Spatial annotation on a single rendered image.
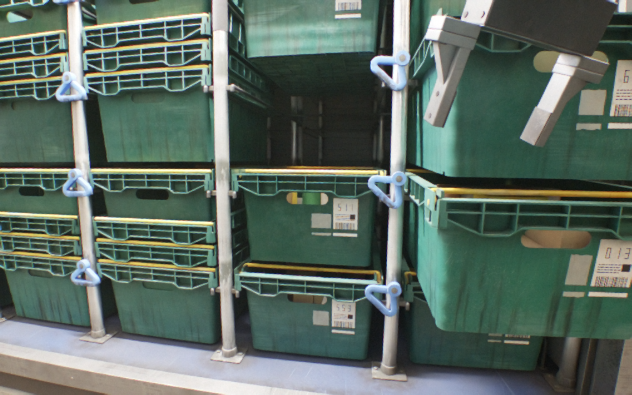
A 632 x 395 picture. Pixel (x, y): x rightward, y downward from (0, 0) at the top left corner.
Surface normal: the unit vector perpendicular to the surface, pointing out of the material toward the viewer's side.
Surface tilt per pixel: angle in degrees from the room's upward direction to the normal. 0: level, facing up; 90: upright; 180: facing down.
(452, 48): 113
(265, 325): 98
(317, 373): 0
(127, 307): 96
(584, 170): 98
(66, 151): 94
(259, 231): 98
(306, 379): 0
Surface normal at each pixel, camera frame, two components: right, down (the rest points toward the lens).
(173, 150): -0.15, 0.15
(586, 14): 0.09, 0.51
